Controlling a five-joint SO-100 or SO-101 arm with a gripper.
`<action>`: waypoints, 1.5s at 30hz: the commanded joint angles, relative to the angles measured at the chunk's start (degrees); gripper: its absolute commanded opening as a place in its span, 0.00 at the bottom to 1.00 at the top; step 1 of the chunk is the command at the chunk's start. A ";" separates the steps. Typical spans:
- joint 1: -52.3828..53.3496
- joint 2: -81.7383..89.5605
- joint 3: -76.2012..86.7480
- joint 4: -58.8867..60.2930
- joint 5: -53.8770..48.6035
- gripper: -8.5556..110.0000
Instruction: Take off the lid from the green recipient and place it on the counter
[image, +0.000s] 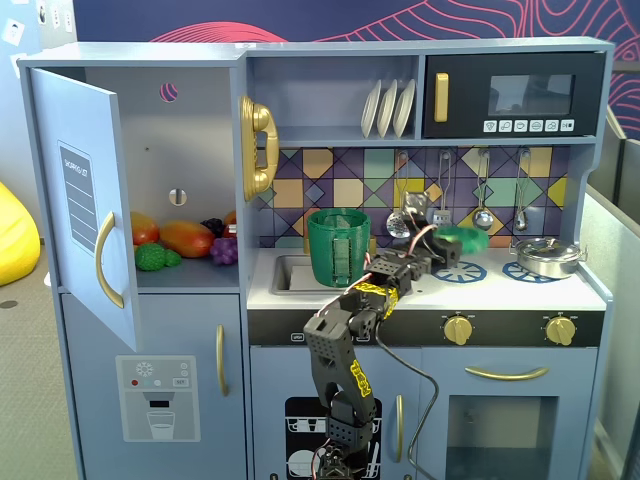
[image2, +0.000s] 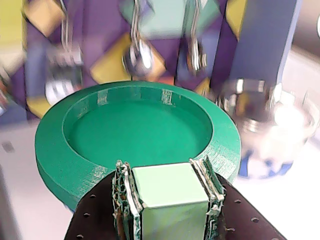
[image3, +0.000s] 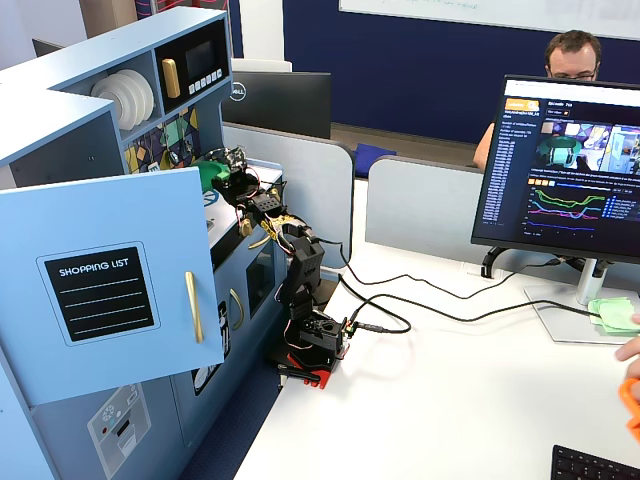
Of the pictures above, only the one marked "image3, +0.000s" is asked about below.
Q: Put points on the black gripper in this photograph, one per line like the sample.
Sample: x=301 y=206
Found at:
x=223 y=178

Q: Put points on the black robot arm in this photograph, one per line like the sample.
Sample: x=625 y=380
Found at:
x=305 y=265

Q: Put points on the operator hand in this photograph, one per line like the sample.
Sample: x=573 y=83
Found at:
x=632 y=351

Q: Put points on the green toy pot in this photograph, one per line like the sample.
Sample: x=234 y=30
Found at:
x=207 y=170

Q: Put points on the gold stove knob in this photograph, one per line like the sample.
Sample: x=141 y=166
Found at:
x=274 y=191
x=245 y=228

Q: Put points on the small hanging toy utensil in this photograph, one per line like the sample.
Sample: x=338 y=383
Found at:
x=188 y=143

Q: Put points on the dark hanging toy ladle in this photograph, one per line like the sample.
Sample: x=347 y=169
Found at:
x=172 y=154

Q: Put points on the white hanging toy utensil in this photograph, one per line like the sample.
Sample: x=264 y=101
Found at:
x=151 y=159

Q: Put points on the blue door with shopping list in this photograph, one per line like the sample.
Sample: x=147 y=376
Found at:
x=150 y=225

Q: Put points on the grey desk partition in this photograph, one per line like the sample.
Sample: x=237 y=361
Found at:
x=420 y=205
x=320 y=200

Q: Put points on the black Dell monitor back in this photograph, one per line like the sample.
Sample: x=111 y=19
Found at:
x=277 y=102

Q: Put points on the white toy plate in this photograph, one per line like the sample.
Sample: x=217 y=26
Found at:
x=150 y=95
x=139 y=100
x=112 y=100

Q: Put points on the white box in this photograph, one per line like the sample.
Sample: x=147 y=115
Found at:
x=261 y=65

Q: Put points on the black toy microwave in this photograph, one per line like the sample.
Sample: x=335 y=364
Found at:
x=200 y=60

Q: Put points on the blue cushion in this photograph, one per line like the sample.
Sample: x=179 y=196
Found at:
x=375 y=150

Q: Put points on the blue toy kitchen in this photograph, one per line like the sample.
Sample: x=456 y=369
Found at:
x=65 y=65

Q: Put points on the black table clamp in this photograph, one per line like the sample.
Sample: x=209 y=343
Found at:
x=297 y=372

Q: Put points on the wooden cabinet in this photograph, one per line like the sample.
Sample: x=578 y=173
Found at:
x=107 y=15

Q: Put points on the dark monitor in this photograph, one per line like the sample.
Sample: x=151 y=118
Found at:
x=45 y=47

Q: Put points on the white whiteboard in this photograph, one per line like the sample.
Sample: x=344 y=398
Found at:
x=490 y=12

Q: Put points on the black monitor with graphs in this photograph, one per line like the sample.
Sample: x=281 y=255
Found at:
x=560 y=165

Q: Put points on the man with glasses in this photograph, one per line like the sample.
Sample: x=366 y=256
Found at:
x=572 y=52

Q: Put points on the silver monitor stand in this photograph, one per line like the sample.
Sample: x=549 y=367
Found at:
x=590 y=285

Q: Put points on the green sticky notes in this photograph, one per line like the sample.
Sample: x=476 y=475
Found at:
x=617 y=315

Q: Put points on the black keyboard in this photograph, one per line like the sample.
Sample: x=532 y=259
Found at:
x=595 y=467

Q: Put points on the small wrist camera board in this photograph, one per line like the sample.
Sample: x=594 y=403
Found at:
x=236 y=156

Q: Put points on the red robot base mount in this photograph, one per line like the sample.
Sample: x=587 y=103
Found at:
x=322 y=378

